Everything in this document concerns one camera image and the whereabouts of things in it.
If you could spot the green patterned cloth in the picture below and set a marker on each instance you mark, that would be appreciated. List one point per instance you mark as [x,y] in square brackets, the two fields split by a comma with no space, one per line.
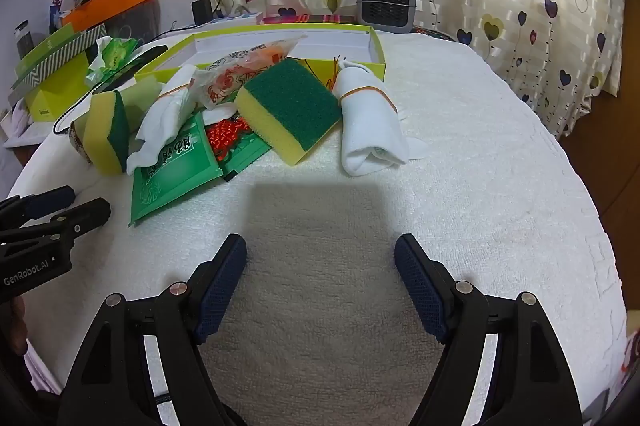
[145,89]

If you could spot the lime green shallow box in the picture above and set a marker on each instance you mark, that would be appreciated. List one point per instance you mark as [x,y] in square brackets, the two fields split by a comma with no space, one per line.
[325,41]

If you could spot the grey portable heater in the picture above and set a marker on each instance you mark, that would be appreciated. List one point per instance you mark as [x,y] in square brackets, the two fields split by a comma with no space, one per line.
[385,1]

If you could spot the yellow and green sponge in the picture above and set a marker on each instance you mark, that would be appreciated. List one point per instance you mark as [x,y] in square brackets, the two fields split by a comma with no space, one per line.
[287,91]
[100,131]

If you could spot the dark jar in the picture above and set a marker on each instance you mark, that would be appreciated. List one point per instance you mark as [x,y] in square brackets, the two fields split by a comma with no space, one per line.
[23,39]

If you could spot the green crumpled plastic wrapper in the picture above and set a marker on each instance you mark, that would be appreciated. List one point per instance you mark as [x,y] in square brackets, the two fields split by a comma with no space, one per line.
[112,56]

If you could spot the colourful plaid cloth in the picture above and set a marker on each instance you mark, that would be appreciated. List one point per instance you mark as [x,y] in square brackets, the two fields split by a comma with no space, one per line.
[310,19]

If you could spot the dark patterned box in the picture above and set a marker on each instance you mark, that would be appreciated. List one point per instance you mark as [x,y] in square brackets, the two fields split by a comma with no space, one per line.
[135,21]

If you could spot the lime green striped box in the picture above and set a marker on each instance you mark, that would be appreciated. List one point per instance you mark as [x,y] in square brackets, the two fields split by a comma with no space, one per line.
[55,81]

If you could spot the black phone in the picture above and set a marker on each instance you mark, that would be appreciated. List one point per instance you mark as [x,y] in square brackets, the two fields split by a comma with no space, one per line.
[145,56]

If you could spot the white power strip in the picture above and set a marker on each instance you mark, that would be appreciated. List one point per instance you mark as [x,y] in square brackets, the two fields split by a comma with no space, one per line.
[245,17]

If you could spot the person's left hand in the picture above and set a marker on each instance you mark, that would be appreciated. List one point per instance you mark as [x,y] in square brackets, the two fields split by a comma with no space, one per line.
[18,323]

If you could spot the white crumpled cloth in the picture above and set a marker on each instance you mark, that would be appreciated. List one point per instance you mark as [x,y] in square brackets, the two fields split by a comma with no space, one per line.
[22,121]

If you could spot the red knot tassel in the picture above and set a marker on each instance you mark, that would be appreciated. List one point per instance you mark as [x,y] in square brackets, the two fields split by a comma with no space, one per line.
[225,134]

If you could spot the green tea packet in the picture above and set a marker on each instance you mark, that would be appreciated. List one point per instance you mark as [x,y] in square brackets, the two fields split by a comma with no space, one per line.
[247,154]
[175,166]

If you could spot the black charger adapter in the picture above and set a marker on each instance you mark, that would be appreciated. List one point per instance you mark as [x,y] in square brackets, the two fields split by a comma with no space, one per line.
[202,11]

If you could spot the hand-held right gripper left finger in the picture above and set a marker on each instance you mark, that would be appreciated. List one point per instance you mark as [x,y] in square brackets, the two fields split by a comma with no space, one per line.
[220,291]

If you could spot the white towel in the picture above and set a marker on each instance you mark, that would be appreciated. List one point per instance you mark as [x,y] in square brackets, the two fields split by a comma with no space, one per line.
[160,126]
[367,126]

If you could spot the clear red printed snack packet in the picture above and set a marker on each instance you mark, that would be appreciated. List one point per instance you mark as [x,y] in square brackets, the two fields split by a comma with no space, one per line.
[235,76]

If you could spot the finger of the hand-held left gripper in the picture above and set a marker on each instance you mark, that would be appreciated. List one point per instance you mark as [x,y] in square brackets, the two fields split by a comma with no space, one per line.
[45,201]
[85,213]

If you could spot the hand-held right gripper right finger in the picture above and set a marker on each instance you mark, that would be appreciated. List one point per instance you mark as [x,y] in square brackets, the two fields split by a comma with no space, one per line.
[422,291]

